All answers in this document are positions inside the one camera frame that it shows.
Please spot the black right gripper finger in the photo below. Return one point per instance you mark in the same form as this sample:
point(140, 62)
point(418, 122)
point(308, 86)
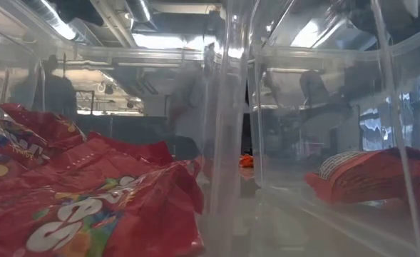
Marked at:
point(327, 112)
point(314, 87)

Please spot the clear plastic bin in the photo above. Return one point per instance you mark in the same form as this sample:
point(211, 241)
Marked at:
point(288, 200)
point(231, 107)

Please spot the red Skittles candy pack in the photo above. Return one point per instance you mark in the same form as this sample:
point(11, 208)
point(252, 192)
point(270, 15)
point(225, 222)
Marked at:
point(134, 150)
point(45, 123)
point(10, 146)
point(88, 214)

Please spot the person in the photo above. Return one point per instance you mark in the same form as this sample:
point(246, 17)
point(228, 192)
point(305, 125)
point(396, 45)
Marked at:
point(195, 107)
point(54, 96)

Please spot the ceiling light panel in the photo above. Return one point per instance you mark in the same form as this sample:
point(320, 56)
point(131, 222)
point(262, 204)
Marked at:
point(167, 41)

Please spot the black low partition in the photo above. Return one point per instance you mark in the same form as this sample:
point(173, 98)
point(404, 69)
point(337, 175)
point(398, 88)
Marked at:
point(124, 126)

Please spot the silver ceiling air duct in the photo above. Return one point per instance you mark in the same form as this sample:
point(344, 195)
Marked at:
point(140, 10)

